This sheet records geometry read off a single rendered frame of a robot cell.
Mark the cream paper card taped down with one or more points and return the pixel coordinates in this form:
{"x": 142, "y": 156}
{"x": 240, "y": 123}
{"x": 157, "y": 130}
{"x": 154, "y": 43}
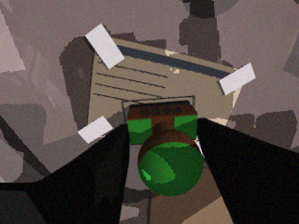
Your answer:
{"x": 127, "y": 73}

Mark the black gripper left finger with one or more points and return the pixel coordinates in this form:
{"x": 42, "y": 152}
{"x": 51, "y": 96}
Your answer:
{"x": 88, "y": 190}

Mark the tan clipboard with silver clip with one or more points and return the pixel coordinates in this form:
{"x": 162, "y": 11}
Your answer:
{"x": 202, "y": 204}

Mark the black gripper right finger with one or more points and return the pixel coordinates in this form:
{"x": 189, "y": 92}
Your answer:
{"x": 259, "y": 182}

